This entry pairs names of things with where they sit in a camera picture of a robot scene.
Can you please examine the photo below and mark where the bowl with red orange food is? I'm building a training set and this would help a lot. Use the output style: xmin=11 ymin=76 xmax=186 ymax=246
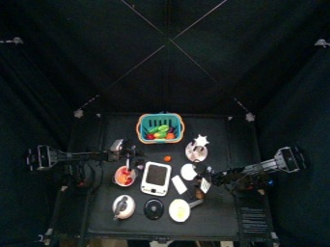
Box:
xmin=112 ymin=165 xmax=139 ymax=188

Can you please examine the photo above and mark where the white rectangular card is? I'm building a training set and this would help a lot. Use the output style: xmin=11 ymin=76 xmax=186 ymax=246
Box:
xmin=170 ymin=174 xmax=190 ymax=196

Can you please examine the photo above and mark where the white toy scale black top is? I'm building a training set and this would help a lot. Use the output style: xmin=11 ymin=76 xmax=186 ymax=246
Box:
xmin=139 ymin=160 xmax=173 ymax=198

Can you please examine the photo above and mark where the green toy cucumber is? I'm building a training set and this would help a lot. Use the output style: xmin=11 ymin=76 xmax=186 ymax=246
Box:
xmin=147 ymin=124 xmax=171 ymax=139

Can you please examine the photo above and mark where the teal basket with orange rim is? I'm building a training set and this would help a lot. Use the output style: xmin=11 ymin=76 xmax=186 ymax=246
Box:
xmin=135 ymin=112 xmax=187 ymax=145

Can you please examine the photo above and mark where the white star-shaped toy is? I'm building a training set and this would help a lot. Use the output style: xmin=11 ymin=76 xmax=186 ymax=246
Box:
xmin=193 ymin=133 xmax=211 ymax=148

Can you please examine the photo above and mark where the black round lid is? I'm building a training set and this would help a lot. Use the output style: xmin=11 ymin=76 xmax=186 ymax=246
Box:
xmin=143 ymin=198 xmax=166 ymax=221

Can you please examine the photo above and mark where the white printed label sheet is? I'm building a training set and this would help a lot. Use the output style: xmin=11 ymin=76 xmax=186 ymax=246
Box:
xmin=238 ymin=206 xmax=270 ymax=238

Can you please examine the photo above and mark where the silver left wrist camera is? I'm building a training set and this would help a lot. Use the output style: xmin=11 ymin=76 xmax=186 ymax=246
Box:
xmin=110 ymin=138 xmax=126 ymax=152

